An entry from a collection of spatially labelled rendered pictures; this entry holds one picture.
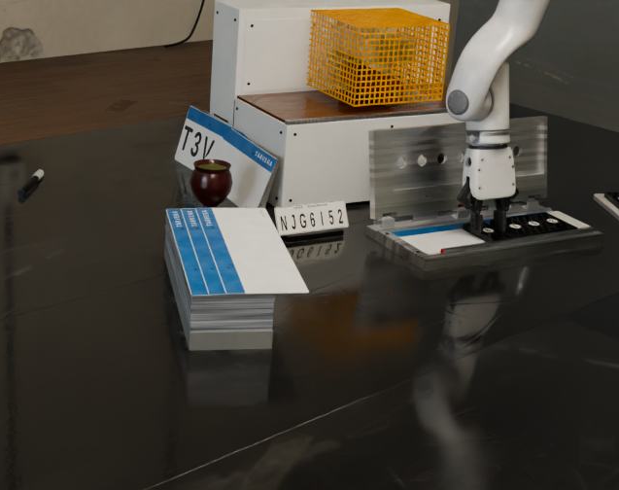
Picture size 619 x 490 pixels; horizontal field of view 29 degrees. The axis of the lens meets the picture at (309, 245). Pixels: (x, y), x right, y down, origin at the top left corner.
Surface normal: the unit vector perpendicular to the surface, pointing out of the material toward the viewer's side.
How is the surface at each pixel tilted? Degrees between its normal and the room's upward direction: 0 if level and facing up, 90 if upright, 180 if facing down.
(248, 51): 90
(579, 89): 90
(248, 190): 69
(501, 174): 78
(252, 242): 0
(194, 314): 90
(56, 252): 0
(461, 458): 0
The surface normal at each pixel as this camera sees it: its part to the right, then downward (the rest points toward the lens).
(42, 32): 0.70, 0.30
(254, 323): 0.20, 0.36
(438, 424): 0.07, -0.93
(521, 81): -0.71, 0.20
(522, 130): 0.51, 0.15
